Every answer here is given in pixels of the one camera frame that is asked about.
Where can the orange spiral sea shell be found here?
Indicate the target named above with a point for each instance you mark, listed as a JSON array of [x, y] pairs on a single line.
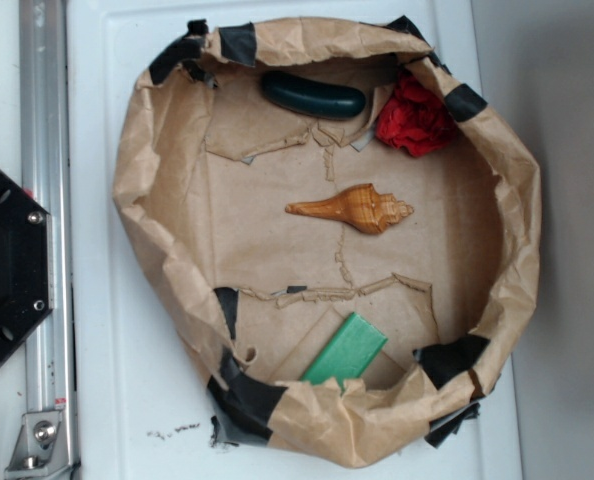
[[359, 206]]

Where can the brown paper bin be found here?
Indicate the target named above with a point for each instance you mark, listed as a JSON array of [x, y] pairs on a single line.
[[206, 166]]

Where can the green rectangular block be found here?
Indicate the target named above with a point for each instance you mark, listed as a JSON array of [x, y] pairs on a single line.
[[348, 353]]

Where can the dark green cucumber toy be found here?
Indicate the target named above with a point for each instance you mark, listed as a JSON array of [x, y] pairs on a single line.
[[312, 98]]

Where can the red crumpled cloth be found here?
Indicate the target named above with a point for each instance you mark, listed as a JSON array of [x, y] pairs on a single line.
[[414, 119]]

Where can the white plastic tray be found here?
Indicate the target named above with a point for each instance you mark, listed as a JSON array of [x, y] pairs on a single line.
[[143, 410]]

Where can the aluminium extrusion rail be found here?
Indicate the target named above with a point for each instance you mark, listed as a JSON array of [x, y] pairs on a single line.
[[50, 349]]

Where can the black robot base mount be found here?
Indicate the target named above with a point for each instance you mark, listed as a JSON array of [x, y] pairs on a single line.
[[24, 266]]

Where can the metal corner bracket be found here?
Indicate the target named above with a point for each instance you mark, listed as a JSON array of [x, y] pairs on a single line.
[[41, 448]]

